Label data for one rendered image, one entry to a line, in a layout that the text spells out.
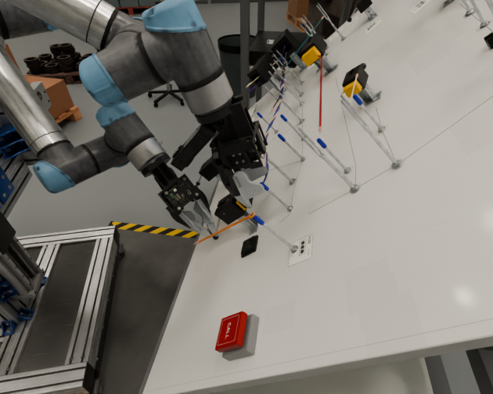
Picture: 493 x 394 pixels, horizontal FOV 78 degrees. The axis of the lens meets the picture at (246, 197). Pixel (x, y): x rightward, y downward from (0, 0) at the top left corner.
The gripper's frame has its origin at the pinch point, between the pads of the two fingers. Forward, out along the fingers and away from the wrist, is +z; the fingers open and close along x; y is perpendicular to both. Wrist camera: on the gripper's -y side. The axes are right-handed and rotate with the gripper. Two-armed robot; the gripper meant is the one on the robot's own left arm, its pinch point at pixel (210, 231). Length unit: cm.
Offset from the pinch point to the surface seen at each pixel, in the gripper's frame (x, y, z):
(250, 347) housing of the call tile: -6.0, 29.4, 13.0
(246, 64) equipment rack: 58, -57, -40
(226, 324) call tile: -7.0, 25.4, 9.7
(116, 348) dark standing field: -69, -88, 26
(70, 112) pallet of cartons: -31, -266, -154
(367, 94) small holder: 42.7, 15.8, -3.4
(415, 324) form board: 9.4, 46.1, 14.4
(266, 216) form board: 11.4, 8.4, 4.1
